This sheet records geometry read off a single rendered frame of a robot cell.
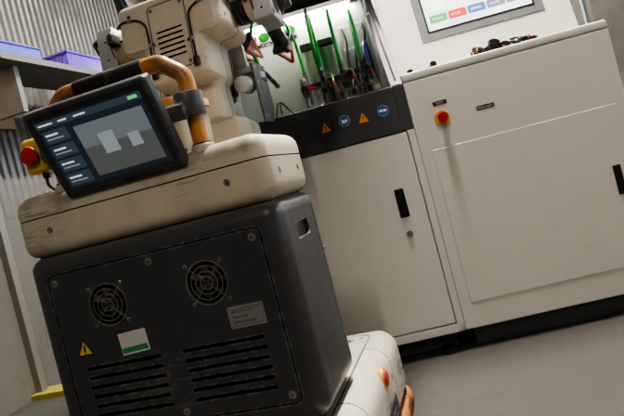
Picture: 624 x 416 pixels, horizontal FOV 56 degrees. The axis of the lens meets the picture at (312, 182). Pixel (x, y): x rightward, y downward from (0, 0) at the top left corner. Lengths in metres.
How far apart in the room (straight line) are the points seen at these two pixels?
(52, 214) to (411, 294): 1.28
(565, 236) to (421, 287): 0.52
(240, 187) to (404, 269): 1.14
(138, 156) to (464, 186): 1.27
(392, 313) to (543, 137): 0.79
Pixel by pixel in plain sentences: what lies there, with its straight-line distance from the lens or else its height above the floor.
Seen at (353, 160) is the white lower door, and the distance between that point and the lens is 2.04.
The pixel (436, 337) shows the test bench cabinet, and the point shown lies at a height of 0.05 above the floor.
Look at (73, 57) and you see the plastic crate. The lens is 3.48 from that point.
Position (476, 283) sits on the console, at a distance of 2.11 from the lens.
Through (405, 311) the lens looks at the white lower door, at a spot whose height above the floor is 0.18.
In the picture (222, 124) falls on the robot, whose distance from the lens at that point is 1.47.
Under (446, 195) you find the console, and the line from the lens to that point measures 2.05.
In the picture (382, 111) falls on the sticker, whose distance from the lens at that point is 2.04.
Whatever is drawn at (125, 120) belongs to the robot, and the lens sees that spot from 1.06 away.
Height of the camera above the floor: 0.70
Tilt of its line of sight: level
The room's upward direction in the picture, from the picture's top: 15 degrees counter-clockwise
